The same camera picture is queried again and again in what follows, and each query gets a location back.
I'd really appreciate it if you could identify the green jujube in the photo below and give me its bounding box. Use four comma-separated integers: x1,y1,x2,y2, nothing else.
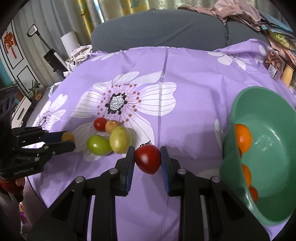
87,135,113,156

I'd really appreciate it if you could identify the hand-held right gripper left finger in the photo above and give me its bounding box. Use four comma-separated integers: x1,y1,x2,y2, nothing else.
27,146,136,241

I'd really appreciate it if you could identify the person's left forearm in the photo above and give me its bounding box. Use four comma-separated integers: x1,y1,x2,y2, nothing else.
0,177,23,202

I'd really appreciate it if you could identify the white cabinet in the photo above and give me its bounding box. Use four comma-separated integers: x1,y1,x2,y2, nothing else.
10,95,33,128

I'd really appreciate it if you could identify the stack of folded cloths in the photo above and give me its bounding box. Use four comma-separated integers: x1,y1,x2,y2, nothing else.
258,11,296,61

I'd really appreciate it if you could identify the grey sofa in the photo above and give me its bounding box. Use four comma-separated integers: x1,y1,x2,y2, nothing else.
91,9,271,52

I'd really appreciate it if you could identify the red tomato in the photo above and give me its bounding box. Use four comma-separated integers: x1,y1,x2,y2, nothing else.
134,142,162,175
94,117,107,132
248,186,259,202

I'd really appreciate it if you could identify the person's leg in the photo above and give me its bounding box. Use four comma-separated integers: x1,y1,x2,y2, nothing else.
20,178,50,234

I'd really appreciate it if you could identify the green plastic bowl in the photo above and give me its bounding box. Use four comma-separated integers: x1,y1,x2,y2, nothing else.
219,86,296,226

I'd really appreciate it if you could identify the red knot wall ornament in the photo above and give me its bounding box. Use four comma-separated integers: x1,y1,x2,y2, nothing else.
3,32,18,59

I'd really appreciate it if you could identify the dark red snack bag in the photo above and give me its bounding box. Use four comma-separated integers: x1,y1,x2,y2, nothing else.
264,47,287,79

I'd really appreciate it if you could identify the orange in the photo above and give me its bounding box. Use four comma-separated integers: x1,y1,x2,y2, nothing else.
235,124,253,158
240,164,252,187

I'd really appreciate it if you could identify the yellow-green jujube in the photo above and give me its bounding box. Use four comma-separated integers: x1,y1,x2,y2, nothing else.
109,126,133,154

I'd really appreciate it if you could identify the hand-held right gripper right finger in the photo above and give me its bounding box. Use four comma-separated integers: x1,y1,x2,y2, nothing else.
160,146,270,241

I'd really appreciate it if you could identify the gold patterned curtain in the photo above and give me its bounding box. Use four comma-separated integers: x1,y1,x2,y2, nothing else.
76,0,104,47

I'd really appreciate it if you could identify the potted plant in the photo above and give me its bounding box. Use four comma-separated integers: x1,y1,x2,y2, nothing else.
26,80,43,101

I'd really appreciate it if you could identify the pink clothes pile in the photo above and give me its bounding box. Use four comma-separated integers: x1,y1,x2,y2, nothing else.
178,0,263,30

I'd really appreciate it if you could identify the white printed cloth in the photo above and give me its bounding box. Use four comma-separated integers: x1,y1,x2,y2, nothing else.
67,44,94,70

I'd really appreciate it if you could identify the purple floral tablecloth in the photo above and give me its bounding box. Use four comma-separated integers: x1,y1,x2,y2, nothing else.
30,38,296,241

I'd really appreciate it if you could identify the black stand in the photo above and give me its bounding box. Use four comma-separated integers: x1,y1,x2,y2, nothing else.
26,25,68,79

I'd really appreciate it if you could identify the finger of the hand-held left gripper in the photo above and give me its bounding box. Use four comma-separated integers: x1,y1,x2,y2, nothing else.
18,141,76,163
14,126,65,146

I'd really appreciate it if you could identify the yellow bottle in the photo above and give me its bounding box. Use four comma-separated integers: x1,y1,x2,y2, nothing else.
281,64,296,84

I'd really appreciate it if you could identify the brown longan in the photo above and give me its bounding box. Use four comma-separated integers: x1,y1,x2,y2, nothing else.
61,131,75,143
105,120,121,134

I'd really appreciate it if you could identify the white cylinder appliance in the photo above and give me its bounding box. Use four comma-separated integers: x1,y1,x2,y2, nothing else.
60,31,78,58

